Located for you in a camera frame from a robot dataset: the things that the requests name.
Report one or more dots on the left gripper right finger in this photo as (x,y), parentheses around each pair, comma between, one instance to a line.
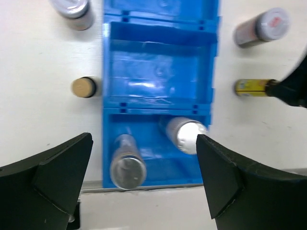
(243,194)

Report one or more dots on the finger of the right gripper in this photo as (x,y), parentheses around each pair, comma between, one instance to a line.
(293,89)

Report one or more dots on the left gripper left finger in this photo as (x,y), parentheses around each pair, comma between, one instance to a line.
(42,192)

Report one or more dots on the silver-lid bead jar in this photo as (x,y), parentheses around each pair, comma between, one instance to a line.
(182,132)
(127,168)

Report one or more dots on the right yellow-label sauce bottle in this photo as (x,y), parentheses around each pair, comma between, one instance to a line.
(254,87)

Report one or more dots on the yellow-label sauce bottle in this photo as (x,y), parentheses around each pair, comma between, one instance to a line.
(87,87)
(254,87)

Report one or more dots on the near blue storage bin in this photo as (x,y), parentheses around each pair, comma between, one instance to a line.
(165,164)

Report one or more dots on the blue storage bin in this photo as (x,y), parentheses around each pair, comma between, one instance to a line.
(165,164)
(158,67)
(191,11)

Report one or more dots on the left yellow-label sauce bottle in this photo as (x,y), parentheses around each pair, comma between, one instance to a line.
(87,87)

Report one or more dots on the middle blue storage bin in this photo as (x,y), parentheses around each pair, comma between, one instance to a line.
(158,67)

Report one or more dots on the far blue storage bin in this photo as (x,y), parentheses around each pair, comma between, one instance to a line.
(191,11)

